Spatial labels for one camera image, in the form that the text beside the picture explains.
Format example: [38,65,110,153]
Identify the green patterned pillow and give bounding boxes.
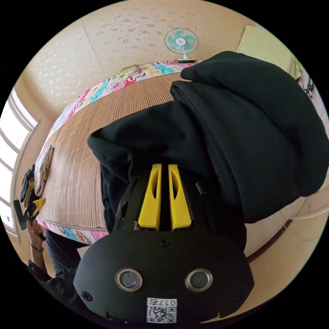
[116,64,141,79]

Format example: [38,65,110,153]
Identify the bed with woven mat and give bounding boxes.
[35,58,204,245]

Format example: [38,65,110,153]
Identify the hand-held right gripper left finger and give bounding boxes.
[137,163,163,231]

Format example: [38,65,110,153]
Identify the person's left forearm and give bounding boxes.
[27,241,49,273]

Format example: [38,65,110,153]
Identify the white and teal table fan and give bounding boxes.
[164,27,200,64]

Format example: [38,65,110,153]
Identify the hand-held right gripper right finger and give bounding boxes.
[168,164,193,231]

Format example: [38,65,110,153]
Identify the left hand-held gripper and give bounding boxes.
[20,164,47,219]

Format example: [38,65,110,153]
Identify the window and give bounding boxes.
[0,87,41,237]

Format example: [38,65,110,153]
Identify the person's body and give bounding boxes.
[24,229,89,313]

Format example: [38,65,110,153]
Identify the person's left hand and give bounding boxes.
[27,218,47,245]

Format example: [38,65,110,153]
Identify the light yellow pillow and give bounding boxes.
[236,25,303,78]

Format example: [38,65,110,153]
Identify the black pants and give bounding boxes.
[87,51,329,254]

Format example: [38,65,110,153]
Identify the pile of clothes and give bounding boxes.
[34,144,54,197]

